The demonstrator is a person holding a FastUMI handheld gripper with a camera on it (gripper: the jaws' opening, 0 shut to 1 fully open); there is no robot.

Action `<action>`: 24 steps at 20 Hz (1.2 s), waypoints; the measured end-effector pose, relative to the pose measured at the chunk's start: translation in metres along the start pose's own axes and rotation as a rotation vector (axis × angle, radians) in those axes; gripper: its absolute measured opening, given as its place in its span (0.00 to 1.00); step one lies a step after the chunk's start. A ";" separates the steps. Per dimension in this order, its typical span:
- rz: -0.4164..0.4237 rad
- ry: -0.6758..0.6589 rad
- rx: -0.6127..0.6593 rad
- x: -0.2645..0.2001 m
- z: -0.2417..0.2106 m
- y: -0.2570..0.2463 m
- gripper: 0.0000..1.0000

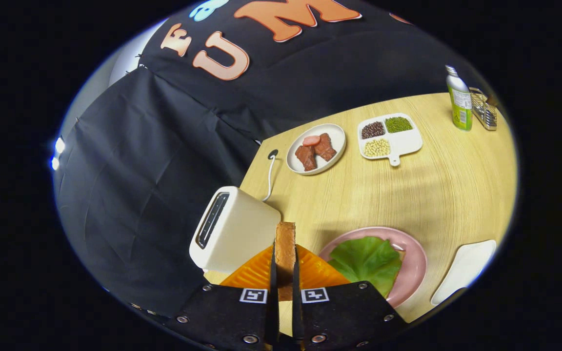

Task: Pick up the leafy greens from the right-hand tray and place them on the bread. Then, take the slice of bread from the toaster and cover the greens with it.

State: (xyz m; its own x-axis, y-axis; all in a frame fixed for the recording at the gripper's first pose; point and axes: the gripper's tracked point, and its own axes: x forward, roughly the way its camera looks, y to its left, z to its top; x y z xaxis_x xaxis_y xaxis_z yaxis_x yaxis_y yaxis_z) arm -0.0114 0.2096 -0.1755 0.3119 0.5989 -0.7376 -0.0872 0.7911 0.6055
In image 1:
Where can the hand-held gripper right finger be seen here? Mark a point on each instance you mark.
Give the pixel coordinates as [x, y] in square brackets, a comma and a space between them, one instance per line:
[296, 317]

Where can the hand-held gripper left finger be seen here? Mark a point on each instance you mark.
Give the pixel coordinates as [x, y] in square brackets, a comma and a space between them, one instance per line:
[273, 312]

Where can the toasted bread slice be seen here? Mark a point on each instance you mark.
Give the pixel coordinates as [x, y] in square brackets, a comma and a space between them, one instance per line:
[285, 253]

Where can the green lettuce leaf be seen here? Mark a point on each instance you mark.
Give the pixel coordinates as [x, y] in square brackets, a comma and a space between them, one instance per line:
[366, 261]

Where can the white toaster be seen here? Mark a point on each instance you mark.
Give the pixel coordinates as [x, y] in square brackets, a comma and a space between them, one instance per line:
[247, 229]

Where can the pink plate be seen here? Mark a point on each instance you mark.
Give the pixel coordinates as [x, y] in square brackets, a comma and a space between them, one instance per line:
[415, 273]

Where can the brown meat piece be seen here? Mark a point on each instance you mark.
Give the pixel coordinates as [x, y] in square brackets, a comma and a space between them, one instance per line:
[306, 158]
[325, 147]

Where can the pink sausage slice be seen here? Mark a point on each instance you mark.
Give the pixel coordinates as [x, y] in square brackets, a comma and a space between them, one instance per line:
[311, 141]

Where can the small white dish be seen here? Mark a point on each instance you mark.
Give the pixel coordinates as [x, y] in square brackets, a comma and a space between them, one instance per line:
[466, 268]

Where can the pile of yellow soybeans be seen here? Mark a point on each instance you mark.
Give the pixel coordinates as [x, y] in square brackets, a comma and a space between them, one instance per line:
[377, 147]

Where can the round white plate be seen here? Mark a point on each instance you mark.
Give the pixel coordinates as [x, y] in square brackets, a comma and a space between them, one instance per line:
[338, 134]

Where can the black backdrop cloth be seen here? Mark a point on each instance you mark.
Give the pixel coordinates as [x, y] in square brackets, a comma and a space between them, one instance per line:
[139, 170]

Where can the pile of dark red beans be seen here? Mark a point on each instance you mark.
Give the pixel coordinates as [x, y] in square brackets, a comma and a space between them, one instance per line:
[373, 130]

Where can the white divided dish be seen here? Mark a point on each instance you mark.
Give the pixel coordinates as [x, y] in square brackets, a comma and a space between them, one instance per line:
[405, 142]

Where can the pile of green beans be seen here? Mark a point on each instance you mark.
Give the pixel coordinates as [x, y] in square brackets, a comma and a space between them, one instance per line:
[398, 125]

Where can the green and silver bottle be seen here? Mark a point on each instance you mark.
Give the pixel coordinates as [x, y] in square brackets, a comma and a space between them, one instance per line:
[461, 107]

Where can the ceiling light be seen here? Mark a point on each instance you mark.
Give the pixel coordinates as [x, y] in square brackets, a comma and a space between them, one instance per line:
[59, 145]

